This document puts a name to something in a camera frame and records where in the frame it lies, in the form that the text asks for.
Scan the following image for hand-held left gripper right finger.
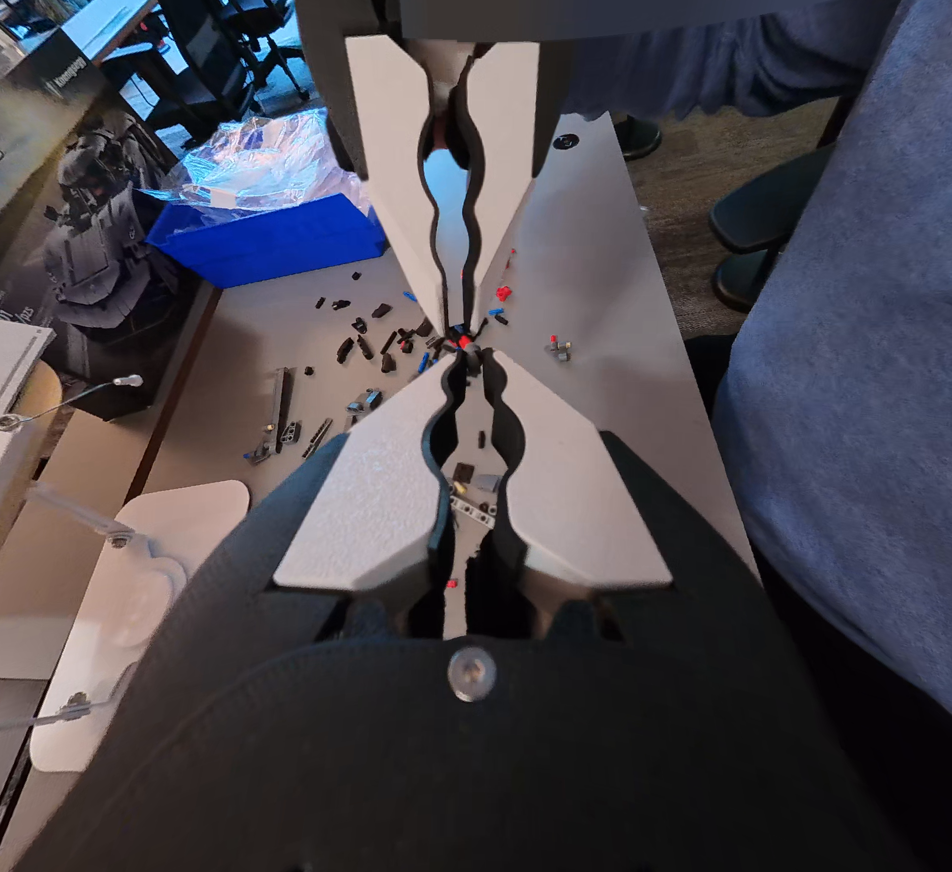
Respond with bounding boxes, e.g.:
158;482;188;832
483;350;674;639

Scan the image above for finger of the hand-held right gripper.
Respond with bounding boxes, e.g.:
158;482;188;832
461;39;541;338
344;33;452;335

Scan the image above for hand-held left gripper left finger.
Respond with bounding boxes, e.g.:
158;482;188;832
274;350;467;639

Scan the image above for long dark grey lego beam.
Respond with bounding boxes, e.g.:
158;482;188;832
272;366;296;454

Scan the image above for person's right forearm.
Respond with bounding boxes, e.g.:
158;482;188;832
565;0;910;123

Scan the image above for pile of small lego pins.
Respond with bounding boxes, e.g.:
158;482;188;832
416;322;493;375

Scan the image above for Lego Technic box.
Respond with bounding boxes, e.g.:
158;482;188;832
0;32;218;421

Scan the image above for black office chair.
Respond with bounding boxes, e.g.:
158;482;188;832
122;0;225;137
223;0;310;104

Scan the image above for person's black shoe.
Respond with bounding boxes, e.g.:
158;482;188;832
617;115;663;161

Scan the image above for clear plastic bags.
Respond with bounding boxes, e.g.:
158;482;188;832
137;110;373;220

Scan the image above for blue plastic bin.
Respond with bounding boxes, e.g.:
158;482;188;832
146;191;388;290

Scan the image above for white desk stand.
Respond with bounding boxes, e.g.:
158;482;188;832
0;479;251;773

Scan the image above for person's blue clothed torso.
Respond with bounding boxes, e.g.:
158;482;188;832
713;0;952;711

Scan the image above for open instruction booklet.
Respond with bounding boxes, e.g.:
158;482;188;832
0;325;58;413

